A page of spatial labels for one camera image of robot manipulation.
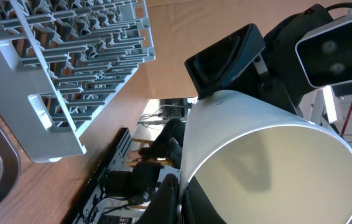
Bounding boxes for grey plastic dishwasher rack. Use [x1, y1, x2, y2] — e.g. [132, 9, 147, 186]
[0, 0, 155, 163]

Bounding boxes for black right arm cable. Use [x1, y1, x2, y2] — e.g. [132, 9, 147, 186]
[325, 2, 352, 19]

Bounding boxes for white cup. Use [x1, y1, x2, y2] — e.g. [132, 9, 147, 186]
[180, 90, 352, 223]

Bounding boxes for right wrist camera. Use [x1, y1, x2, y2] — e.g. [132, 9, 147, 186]
[295, 14, 352, 88]

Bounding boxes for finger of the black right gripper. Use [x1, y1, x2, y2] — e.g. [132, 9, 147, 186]
[184, 24, 265, 99]

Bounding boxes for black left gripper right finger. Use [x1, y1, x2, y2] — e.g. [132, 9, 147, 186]
[182, 177, 226, 224]

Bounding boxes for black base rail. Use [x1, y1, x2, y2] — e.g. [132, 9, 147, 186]
[62, 128, 132, 224]

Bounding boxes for person in dark clothes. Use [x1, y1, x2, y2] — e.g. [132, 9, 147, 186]
[139, 118, 185, 169]

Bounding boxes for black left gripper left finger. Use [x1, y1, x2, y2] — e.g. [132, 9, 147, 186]
[136, 174, 179, 224]

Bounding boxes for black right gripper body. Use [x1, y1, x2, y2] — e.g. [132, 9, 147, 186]
[253, 4, 333, 115]

